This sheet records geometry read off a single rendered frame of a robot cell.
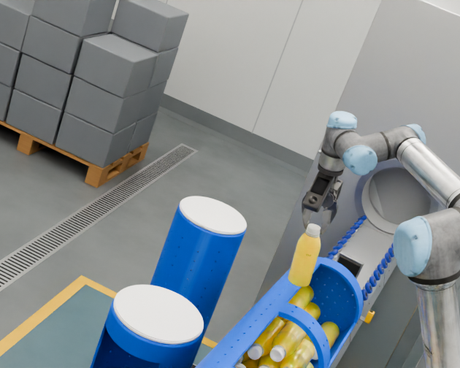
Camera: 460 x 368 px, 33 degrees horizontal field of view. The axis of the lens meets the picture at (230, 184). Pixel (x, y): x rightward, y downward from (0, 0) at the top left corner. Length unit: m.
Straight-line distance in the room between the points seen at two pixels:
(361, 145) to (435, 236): 0.40
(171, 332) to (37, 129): 3.37
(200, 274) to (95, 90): 2.44
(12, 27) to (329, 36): 2.71
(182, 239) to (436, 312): 1.43
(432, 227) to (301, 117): 5.25
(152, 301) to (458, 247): 1.03
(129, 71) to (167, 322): 2.96
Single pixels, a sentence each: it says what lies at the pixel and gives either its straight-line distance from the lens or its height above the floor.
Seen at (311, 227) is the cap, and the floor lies 1.45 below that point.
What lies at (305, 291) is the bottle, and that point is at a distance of 2.51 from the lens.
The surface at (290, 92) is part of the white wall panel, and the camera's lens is 6.84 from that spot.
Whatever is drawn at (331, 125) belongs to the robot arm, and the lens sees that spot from 2.03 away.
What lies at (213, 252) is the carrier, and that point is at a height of 0.95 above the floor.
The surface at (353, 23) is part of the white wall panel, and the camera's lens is 6.66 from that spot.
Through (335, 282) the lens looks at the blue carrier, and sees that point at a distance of 2.59.
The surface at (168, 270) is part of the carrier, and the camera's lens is 3.03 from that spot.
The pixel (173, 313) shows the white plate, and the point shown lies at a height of 1.04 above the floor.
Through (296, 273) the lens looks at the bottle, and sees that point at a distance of 2.23.
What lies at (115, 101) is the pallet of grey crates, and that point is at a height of 0.62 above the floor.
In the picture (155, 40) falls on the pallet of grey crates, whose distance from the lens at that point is 5.38.
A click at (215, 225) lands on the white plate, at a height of 1.04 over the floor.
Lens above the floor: 2.28
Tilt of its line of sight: 22 degrees down
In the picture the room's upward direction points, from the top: 21 degrees clockwise
